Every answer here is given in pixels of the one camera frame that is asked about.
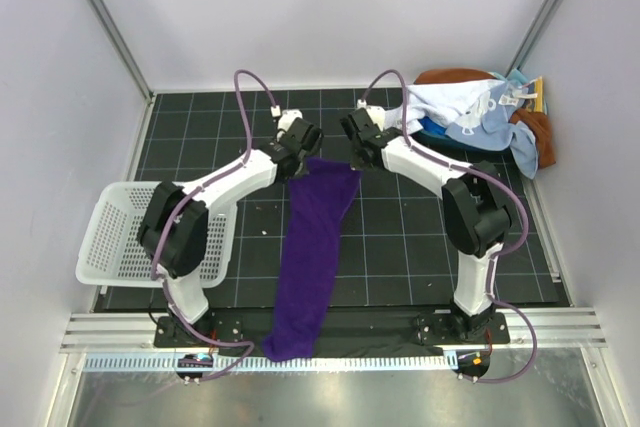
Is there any purple towel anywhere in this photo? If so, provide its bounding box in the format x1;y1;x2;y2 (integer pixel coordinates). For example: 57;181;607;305
262;158;361;362

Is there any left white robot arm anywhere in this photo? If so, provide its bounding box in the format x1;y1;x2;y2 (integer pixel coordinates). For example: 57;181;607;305
137;111;323;347

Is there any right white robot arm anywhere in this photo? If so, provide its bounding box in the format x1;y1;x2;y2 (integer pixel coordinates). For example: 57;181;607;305
340;107;517;343

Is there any black grid mat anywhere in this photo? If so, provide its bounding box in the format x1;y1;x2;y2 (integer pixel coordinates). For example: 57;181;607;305
136;91;569;308

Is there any light blue towel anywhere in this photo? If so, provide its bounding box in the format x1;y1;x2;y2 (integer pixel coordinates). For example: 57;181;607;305
445;68;539;179

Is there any yellow patterned cloth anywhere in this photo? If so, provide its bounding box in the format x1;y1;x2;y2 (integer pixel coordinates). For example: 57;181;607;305
520;76;548;114

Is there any white plastic mesh basket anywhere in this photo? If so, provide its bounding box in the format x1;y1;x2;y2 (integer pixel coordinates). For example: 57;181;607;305
76;181;237;289

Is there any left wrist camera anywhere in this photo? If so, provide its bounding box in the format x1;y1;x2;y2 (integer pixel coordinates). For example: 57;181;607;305
277;109;303;132

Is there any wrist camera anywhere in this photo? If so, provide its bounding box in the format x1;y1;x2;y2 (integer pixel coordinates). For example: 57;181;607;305
277;109;303;132
356;100;386;131

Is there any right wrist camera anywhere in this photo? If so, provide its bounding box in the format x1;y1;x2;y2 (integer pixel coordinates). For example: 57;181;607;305
356;100;386;131

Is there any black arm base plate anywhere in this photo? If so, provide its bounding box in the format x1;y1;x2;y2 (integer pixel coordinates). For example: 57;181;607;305
153;307;511;348

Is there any white slotted cable duct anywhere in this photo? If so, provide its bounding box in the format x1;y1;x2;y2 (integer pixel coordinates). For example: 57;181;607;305
83;351;458;374

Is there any left aluminium corner post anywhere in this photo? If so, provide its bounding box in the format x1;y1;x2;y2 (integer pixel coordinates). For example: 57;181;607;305
87;0;153;101

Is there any aluminium corner post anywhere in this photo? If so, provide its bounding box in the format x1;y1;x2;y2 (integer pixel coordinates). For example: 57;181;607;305
506;0;563;72
87;0;153;101

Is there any aluminium front rail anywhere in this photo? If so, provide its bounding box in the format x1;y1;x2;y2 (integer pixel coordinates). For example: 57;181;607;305
61;307;607;352

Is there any right aluminium corner post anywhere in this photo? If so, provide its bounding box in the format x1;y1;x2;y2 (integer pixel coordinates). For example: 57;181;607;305
506;0;563;72

